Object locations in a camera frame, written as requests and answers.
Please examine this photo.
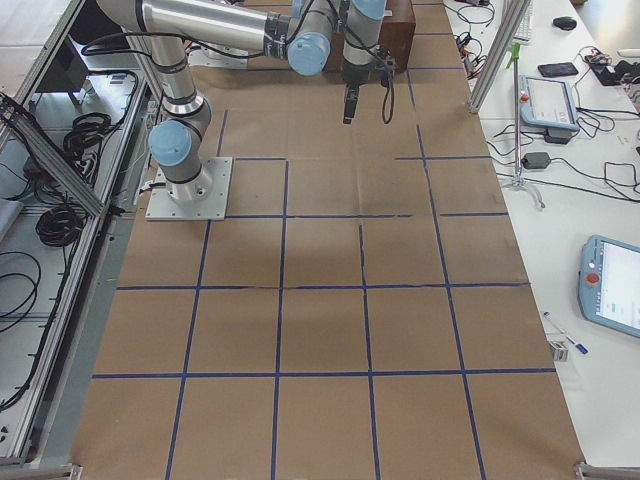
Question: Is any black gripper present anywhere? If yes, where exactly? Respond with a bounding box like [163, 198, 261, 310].
[341, 62, 372, 124]

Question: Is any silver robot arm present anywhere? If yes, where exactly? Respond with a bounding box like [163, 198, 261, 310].
[98, 1, 394, 203]

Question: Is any dark wooden drawer box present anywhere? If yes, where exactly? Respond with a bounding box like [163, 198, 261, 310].
[323, 1, 416, 73]

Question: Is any black power adapter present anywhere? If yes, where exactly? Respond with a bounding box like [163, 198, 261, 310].
[521, 152, 551, 170]

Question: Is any blue teach pendant tablet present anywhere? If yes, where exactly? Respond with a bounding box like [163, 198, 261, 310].
[518, 75, 579, 132]

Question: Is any black smartphone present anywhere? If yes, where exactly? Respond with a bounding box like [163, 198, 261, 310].
[537, 62, 578, 78]

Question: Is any black computer mouse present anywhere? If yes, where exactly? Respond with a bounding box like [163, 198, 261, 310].
[552, 16, 577, 31]

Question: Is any brown paper table cover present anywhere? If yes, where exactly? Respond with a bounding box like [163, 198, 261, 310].
[71, 1, 582, 479]

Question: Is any blue white pen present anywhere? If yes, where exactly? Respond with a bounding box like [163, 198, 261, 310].
[543, 311, 589, 355]

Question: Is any aluminium frame post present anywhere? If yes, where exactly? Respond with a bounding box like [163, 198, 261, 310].
[468, 0, 533, 113]

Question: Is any green handled reacher grabber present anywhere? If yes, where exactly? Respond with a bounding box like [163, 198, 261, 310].
[508, 42, 546, 210]

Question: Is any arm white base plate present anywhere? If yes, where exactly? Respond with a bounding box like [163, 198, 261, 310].
[145, 157, 233, 221]

